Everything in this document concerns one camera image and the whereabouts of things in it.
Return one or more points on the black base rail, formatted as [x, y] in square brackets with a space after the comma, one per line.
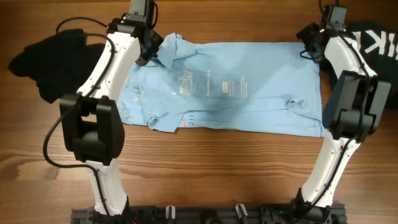
[273, 213]

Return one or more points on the crumpled black garment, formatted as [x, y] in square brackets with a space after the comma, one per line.
[59, 64]

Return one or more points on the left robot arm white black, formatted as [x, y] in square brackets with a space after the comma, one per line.
[91, 124]

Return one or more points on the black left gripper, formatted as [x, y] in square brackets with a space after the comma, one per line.
[158, 40]

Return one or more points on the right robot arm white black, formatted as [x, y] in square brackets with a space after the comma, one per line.
[351, 114]

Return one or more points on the folded black shirt white letters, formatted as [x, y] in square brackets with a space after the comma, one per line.
[378, 45]

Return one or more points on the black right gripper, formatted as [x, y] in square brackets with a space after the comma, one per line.
[305, 35]

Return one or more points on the light blue t-shirt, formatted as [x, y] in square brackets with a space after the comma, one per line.
[248, 86]

